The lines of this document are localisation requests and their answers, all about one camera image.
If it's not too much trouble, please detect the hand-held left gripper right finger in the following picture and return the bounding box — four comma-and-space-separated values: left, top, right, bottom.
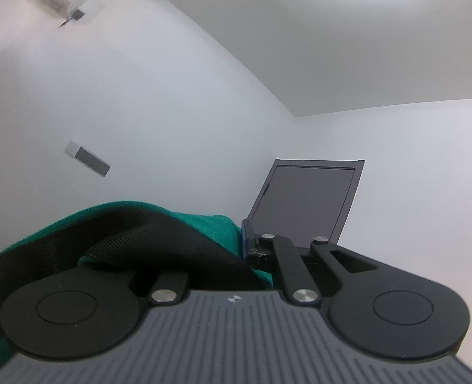
241, 218, 383, 308

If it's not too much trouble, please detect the dark grey door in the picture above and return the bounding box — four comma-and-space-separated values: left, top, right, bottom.
246, 159, 366, 249

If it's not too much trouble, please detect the green hoodie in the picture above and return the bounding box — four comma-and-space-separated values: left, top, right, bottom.
0, 200, 276, 377

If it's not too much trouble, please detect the wall switch panel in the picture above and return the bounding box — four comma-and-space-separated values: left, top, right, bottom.
65, 140, 111, 177

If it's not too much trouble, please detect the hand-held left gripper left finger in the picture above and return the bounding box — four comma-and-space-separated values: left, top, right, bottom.
131, 269, 189, 305

